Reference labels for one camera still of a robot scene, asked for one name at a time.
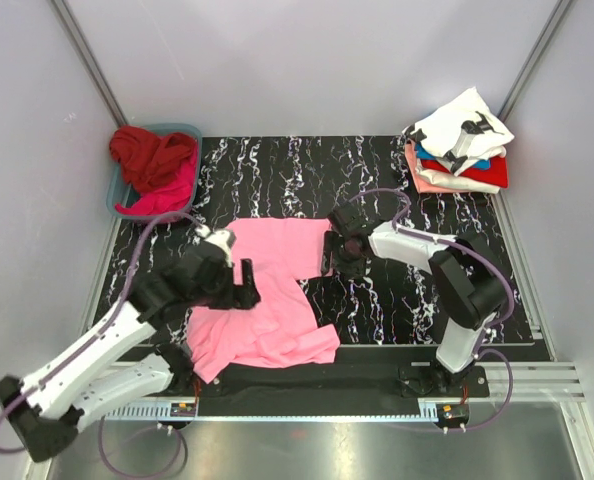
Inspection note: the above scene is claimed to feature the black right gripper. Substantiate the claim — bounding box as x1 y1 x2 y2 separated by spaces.
320 231 367 282

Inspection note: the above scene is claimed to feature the pink t-shirt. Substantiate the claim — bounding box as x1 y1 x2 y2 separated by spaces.
187 218 340 383

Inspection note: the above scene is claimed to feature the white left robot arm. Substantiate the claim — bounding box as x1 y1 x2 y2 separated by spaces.
0 227 260 463

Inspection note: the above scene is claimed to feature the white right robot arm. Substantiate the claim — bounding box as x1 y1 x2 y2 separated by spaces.
320 203 514 397

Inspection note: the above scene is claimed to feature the left controller board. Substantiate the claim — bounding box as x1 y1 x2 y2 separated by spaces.
170 399 198 418

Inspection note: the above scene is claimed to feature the controller board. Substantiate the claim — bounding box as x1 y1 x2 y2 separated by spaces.
170 399 198 418
438 403 470 424

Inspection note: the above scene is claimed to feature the black marble pattern mat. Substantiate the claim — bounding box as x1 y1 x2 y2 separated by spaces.
84 134 536 347

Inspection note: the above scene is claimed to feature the blue-grey plastic basket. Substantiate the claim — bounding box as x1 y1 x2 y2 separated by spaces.
106 123 202 222

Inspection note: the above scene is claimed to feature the dark red t-shirt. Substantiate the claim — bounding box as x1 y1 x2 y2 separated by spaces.
109 126 197 194

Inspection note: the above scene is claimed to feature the blue folded t-shirt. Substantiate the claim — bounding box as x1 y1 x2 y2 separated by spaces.
473 159 491 170

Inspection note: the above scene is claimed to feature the white printed folded t-shirt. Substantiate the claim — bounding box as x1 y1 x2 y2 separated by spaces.
402 87 515 176

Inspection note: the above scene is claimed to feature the red folded t-shirt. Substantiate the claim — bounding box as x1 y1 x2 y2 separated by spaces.
421 156 509 189

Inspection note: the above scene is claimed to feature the right controller board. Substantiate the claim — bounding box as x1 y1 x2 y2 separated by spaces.
438 403 470 424

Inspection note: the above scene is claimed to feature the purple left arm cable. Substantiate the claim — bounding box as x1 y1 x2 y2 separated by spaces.
0 212 203 477

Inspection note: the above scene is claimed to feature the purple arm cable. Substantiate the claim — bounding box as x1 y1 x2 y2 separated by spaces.
0 212 203 477
346 188 521 432

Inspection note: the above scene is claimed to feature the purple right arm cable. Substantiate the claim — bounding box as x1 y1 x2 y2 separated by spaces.
346 188 521 432

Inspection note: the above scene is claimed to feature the aluminium frame rail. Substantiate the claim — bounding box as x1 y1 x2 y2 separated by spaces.
42 362 586 401

